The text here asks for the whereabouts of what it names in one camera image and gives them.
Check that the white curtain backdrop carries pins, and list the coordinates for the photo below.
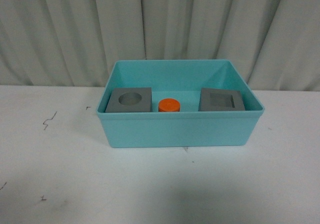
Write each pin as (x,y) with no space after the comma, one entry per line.
(274,44)

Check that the gray cube with square hole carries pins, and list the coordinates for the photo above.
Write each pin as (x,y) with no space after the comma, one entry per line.
(213,99)

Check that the light blue plastic box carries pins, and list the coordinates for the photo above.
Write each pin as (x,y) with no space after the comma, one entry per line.
(181,80)

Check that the gray cube with round hole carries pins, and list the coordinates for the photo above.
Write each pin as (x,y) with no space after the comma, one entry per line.
(130,100)

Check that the orange cylinder part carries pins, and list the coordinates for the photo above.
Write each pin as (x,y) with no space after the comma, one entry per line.
(169,105)

